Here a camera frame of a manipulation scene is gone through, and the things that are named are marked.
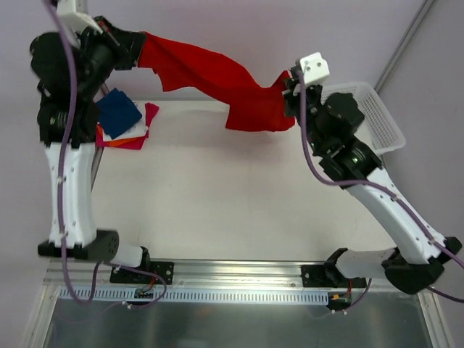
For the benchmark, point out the folded orange t shirt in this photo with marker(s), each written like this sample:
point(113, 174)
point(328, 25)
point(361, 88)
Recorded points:
point(132, 144)

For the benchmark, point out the right aluminium corner post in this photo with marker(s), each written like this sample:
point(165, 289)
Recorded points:
point(407, 38)

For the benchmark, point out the aluminium corner post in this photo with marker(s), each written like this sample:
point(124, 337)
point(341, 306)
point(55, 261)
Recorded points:
point(407, 38)
point(100, 57)

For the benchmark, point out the folded white t shirt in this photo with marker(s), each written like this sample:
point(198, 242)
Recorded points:
point(138, 130)

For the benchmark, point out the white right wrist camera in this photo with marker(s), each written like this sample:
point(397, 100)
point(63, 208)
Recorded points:
point(313, 67)

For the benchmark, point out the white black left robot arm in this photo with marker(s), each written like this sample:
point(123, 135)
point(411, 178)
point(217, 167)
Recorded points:
point(70, 76)

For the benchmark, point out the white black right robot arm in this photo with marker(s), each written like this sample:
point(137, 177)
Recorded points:
point(336, 157)

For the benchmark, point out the red t shirt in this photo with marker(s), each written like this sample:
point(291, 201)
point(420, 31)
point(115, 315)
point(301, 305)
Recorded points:
point(252, 108)

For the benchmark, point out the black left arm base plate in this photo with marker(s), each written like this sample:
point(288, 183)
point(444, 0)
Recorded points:
point(157, 271)

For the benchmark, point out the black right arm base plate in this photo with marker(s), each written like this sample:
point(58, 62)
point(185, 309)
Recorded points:
point(320, 276)

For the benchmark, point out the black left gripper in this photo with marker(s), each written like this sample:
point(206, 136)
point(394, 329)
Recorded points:
point(127, 46)

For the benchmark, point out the left aluminium corner post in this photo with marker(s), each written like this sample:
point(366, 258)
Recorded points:
point(100, 57)

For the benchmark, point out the white slotted cable duct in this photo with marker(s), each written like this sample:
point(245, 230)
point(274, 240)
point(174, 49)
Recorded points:
point(212, 296)

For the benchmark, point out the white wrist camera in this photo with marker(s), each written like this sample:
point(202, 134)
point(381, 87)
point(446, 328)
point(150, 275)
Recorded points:
point(313, 67)
point(74, 16)

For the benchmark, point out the white perforated plastic basket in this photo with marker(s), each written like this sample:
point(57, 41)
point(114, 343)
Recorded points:
point(379, 130)

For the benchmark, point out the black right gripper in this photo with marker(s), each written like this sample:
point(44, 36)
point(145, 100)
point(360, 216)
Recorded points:
point(293, 93)

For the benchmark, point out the aluminium extrusion mounting rail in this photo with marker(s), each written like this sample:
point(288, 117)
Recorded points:
point(208, 274)

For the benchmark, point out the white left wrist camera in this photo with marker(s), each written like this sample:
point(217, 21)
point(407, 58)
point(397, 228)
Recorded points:
point(74, 16)

